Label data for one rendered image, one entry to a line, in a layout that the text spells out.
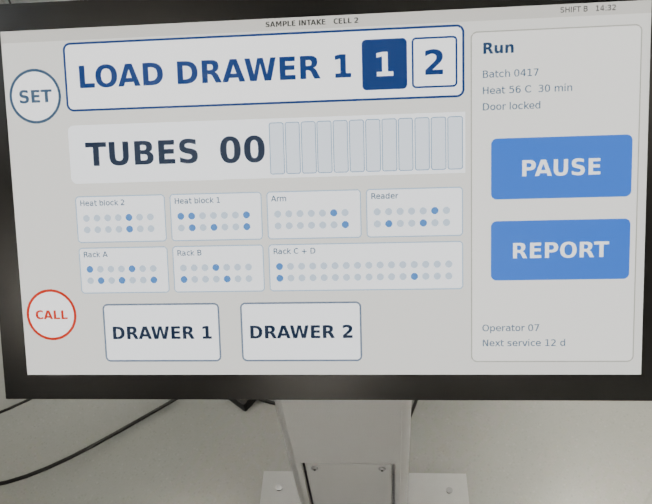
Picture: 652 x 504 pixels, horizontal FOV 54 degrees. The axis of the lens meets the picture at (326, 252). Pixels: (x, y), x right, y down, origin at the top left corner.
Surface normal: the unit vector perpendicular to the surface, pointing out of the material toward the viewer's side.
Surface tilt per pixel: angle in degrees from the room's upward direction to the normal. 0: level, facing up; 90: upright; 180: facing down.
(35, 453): 0
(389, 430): 90
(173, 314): 50
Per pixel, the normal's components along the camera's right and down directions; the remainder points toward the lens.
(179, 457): -0.08, -0.69
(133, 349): -0.08, 0.11
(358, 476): -0.05, 0.73
